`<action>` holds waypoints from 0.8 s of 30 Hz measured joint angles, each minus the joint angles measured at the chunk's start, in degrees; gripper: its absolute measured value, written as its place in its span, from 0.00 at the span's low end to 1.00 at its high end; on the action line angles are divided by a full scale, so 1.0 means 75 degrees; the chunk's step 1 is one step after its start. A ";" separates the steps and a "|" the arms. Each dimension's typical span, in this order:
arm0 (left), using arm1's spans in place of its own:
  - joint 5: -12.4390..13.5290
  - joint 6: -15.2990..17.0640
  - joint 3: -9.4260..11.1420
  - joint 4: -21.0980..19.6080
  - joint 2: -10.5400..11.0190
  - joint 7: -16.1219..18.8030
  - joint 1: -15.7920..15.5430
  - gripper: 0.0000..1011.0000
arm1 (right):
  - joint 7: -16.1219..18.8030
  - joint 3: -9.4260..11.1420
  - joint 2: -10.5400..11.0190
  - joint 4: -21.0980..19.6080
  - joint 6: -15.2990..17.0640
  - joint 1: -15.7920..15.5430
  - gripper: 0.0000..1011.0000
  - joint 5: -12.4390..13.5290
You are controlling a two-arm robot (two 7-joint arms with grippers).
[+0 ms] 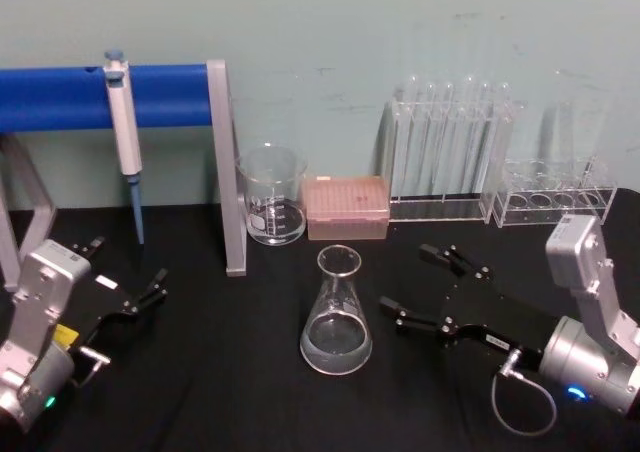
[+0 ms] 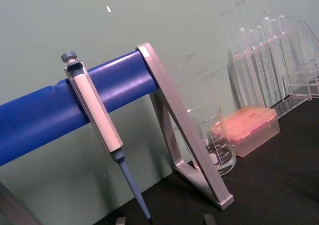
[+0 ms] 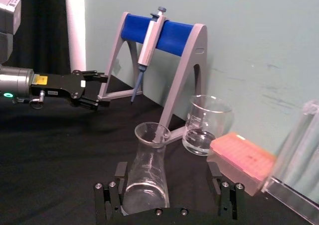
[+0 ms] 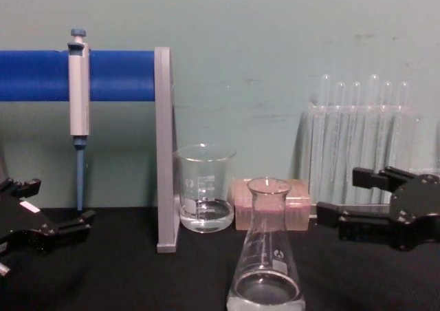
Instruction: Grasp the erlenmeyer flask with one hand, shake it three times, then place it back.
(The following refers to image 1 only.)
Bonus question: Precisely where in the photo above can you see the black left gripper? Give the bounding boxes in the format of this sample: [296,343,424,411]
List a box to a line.
[51,236,170,356]

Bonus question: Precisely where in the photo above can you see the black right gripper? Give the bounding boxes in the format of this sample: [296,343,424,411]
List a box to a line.
[378,243,557,374]

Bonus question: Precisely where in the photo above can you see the clear glass conical flask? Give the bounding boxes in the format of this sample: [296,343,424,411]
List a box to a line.
[299,243,375,378]

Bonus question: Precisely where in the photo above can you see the pink pipette tip box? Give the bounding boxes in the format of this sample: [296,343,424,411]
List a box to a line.
[301,173,393,242]

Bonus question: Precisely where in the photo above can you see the tall clear acrylic tube rack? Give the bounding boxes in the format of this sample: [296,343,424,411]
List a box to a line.
[381,96,517,224]

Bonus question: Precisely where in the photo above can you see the white blue pipette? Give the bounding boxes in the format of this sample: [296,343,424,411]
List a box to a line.
[102,48,147,246]

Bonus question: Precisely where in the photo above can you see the low clear acrylic tube rack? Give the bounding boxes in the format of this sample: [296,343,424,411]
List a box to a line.
[491,155,618,229]

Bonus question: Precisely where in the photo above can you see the clear glass test tube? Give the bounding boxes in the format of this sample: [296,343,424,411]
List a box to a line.
[477,81,494,201]
[494,82,512,201]
[439,82,456,201]
[405,73,422,199]
[460,73,477,199]
[423,82,439,201]

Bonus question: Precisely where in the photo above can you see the clear glass beaker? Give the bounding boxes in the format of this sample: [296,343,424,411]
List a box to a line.
[234,141,309,246]

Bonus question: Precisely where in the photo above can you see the black table cloth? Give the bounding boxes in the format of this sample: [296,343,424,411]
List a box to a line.
[0,186,640,452]

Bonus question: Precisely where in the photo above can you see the blue bar stand grey legs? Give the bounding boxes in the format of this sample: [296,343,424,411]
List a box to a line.
[0,59,249,294]

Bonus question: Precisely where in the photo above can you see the right gripper grey cable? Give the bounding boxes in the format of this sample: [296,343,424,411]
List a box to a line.
[491,350,559,436]

